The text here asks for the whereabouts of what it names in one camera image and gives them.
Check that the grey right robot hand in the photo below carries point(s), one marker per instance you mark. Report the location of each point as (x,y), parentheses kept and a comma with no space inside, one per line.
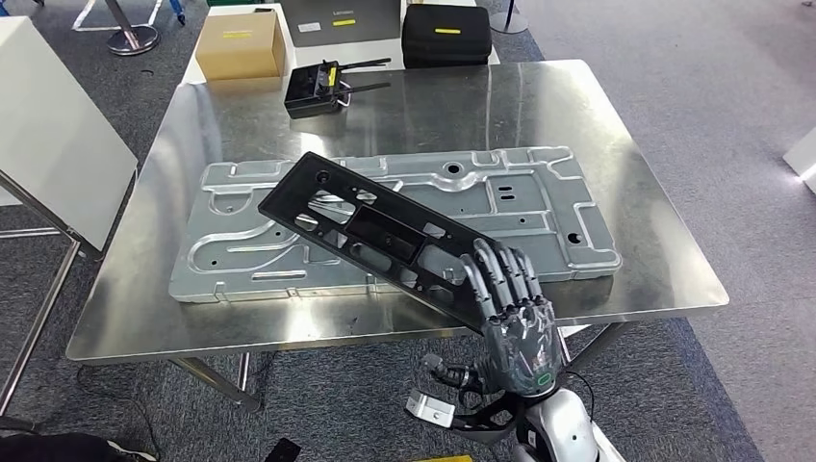
(523,351)

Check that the long black plastic car part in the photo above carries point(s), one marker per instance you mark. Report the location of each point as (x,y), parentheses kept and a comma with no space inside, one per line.
(306,191)

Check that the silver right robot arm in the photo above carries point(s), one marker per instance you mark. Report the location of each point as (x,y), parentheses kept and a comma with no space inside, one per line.
(567,427)

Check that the steel workbench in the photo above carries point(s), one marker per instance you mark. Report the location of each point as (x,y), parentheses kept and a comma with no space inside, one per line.
(414,115)

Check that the stamped silver metal panel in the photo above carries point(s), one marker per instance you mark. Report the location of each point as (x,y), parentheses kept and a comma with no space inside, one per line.
(542,210)

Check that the black robot foot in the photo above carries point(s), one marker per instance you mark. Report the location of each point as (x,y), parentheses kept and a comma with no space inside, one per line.
(282,451)

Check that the black carrying case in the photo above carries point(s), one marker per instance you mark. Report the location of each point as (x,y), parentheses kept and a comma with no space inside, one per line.
(446,41)

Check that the dark round pole base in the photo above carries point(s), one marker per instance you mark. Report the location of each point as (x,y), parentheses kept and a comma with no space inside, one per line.
(509,22)

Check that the white table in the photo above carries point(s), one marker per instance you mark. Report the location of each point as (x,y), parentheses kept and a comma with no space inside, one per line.
(376,56)

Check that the black radio remote controller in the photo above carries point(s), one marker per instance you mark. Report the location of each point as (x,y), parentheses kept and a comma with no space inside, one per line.
(309,92)

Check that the white lit display counter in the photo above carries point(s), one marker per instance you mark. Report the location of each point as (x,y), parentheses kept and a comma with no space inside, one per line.
(803,159)

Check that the grey laptop box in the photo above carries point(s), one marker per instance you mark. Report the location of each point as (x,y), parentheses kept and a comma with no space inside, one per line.
(357,22)

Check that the brown cardboard box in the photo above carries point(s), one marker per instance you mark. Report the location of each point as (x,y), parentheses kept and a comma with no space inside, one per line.
(239,51)

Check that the chrome stanchion base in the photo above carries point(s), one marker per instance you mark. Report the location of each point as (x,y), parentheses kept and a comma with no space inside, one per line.
(132,39)

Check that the white board panel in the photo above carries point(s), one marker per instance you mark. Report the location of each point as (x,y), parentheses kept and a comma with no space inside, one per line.
(57,127)

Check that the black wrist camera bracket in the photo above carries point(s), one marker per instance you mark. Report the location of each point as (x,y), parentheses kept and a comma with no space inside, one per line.
(484,424)

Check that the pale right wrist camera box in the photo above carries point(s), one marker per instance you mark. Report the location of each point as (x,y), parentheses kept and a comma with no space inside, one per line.
(430,408)

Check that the metal table frame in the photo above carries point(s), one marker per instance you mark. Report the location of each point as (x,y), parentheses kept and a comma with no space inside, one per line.
(38,306)

